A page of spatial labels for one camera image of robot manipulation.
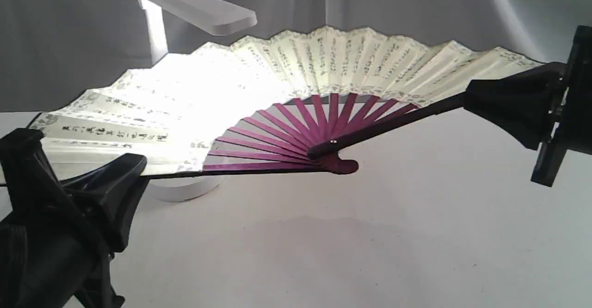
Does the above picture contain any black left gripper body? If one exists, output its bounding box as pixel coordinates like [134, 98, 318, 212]
[1, 129, 125, 308]

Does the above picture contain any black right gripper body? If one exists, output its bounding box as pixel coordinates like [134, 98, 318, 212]
[531, 25, 592, 186]

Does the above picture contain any cream paper folding fan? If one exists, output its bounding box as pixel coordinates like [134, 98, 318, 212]
[28, 25, 542, 179]

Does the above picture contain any white desk lamp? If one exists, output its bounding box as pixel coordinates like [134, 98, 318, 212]
[138, 0, 258, 203]

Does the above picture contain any grey backdrop curtain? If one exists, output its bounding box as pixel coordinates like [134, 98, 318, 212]
[0, 0, 592, 112]

